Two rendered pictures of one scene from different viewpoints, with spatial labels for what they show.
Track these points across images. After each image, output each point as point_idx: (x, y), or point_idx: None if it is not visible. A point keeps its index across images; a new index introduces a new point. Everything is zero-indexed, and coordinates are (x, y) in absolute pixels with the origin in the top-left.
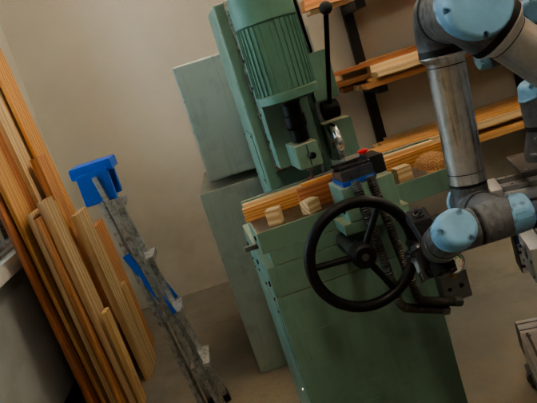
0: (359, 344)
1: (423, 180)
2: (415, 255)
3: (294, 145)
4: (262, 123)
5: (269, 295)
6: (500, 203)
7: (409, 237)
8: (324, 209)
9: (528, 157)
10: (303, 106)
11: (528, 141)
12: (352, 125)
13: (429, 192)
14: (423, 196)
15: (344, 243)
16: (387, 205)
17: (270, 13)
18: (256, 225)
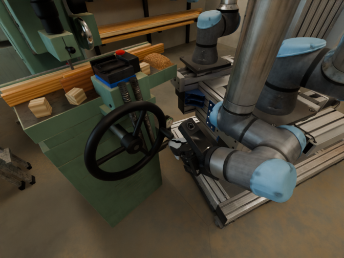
0: (117, 169)
1: (156, 75)
2: (187, 157)
3: (48, 35)
4: (4, 3)
5: None
6: (294, 143)
7: (162, 125)
8: (90, 100)
9: (196, 60)
10: None
11: (198, 52)
12: (95, 22)
13: (158, 83)
14: (155, 85)
15: (112, 128)
16: (153, 108)
17: None
18: (21, 112)
